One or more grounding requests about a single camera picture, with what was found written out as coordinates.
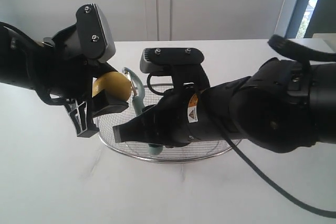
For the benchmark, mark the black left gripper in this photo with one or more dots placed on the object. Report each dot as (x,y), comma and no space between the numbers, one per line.
(62,74)

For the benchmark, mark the dark window frame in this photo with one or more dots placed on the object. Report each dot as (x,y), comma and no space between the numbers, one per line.
(311,17)

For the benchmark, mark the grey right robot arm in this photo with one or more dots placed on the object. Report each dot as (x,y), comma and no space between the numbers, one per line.
(283,106)

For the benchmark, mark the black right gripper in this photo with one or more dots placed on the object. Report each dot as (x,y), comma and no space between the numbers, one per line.
(192,116)

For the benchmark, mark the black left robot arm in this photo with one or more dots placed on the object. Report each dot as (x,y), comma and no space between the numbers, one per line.
(17,60)

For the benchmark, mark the white cabinet doors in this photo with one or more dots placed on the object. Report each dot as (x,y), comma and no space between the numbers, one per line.
(136,20)

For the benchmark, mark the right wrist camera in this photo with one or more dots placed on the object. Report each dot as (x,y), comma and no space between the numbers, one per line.
(183,65)

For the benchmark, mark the oval wire mesh basket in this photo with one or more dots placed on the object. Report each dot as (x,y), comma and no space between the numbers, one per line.
(153,94)

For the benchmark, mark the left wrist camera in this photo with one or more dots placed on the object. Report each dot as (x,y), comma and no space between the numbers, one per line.
(94,33)

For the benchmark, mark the yellow lemon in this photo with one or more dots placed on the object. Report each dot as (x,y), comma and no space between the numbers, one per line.
(115,84)

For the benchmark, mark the teal handled peeler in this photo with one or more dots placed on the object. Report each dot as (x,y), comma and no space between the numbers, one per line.
(138,105)

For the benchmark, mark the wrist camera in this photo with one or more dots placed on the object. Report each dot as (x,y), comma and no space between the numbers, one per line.
(183,65)
(94,33)

